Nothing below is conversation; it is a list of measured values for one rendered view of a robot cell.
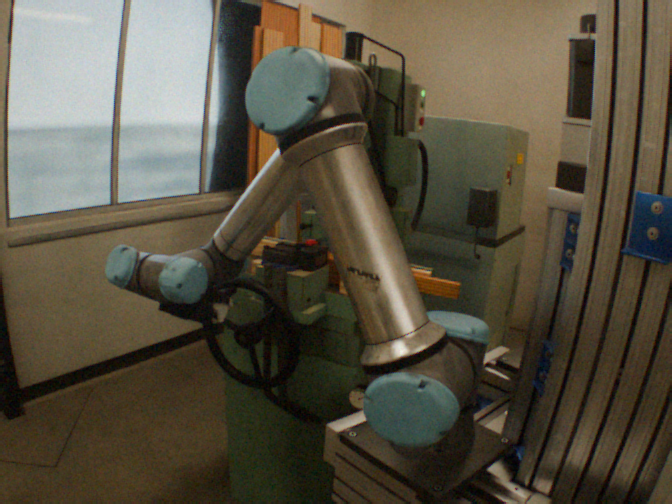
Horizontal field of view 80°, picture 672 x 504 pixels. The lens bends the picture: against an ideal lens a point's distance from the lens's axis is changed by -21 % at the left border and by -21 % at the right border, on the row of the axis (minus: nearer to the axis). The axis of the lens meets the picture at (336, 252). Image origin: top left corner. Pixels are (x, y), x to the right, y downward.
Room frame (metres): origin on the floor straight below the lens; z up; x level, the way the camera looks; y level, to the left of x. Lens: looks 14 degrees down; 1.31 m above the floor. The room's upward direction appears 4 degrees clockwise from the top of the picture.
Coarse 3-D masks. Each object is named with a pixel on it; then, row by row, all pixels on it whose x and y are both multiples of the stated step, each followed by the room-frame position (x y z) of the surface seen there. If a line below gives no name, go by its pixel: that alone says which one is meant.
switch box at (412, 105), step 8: (400, 88) 1.60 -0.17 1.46; (408, 88) 1.59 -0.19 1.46; (416, 88) 1.58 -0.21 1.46; (424, 88) 1.65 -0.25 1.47; (400, 96) 1.60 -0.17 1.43; (408, 96) 1.59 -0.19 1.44; (416, 96) 1.58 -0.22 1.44; (424, 96) 1.65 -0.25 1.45; (400, 104) 1.60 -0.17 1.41; (408, 104) 1.59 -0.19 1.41; (416, 104) 1.58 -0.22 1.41; (424, 104) 1.65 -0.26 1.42; (400, 112) 1.60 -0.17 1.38; (408, 112) 1.59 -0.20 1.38; (416, 112) 1.58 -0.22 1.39; (424, 112) 1.66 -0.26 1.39; (400, 120) 1.60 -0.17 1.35; (408, 120) 1.59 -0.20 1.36; (416, 120) 1.58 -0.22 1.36; (400, 128) 1.60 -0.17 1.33; (408, 128) 1.59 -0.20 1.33; (416, 128) 1.59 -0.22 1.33
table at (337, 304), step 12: (252, 276) 1.30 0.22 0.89; (240, 288) 1.32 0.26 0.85; (336, 288) 1.24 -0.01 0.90; (252, 300) 1.19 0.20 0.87; (324, 300) 1.21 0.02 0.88; (336, 300) 1.19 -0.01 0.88; (348, 300) 1.18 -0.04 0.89; (300, 312) 1.13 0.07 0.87; (312, 312) 1.14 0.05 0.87; (324, 312) 1.19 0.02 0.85; (336, 312) 1.19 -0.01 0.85; (348, 312) 1.18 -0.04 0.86
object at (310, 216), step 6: (312, 210) 1.41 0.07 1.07; (306, 216) 1.37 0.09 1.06; (312, 216) 1.36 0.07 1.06; (306, 222) 1.37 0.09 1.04; (312, 222) 1.36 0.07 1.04; (318, 222) 1.35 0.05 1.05; (306, 228) 1.37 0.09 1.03; (312, 228) 1.36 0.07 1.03; (318, 228) 1.35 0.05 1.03; (300, 234) 1.37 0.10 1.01; (306, 234) 1.37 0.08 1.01; (312, 234) 1.36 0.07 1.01; (318, 234) 1.35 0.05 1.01; (318, 240) 1.40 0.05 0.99
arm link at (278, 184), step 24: (264, 168) 0.80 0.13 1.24; (288, 168) 0.77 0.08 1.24; (264, 192) 0.79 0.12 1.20; (288, 192) 0.79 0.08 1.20; (240, 216) 0.81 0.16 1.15; (264, 216) 0.80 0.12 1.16; (216, 240) 0.84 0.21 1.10; (240, 240) 0.82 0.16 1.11; (216, 264) 0.82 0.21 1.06; (240, 264) 0.85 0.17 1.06
